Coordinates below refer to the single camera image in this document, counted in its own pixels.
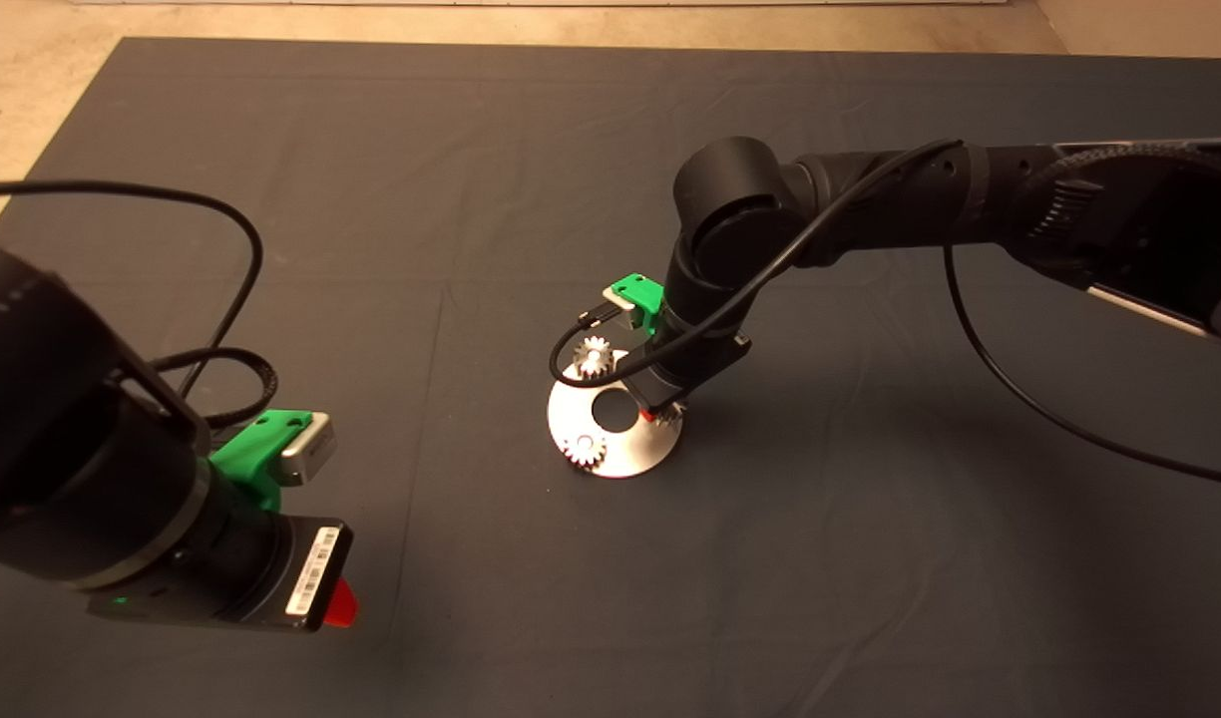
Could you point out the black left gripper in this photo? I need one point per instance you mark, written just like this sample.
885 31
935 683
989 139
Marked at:
311 578

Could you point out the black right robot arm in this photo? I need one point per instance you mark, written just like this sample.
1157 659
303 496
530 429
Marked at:
730 189

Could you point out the green left camera mount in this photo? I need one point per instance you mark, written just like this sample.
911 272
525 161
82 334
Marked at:
249 454

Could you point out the dark grey table cloth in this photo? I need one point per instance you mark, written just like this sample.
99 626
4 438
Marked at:
770 598

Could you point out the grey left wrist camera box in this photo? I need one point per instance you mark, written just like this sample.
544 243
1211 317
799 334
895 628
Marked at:
311 451

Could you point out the green right camera mount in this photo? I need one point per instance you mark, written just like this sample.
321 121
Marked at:
642 294

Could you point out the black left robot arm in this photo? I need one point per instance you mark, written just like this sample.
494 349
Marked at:
62 449

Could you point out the dark bevel gear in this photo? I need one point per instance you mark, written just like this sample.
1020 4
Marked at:
668 417

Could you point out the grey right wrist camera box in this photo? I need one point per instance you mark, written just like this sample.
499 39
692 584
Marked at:
620 304

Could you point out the small steel planetary gear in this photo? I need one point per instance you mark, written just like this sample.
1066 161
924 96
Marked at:
585 454
593 371

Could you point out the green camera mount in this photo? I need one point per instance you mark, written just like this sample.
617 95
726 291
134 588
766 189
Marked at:
642 294
249 454

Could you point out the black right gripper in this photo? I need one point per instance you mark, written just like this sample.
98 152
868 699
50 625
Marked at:
695 367

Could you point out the round metal carrier plate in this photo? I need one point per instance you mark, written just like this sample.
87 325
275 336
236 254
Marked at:
630 454

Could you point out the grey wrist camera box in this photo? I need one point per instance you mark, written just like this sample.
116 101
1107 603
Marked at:
311 451
620 304

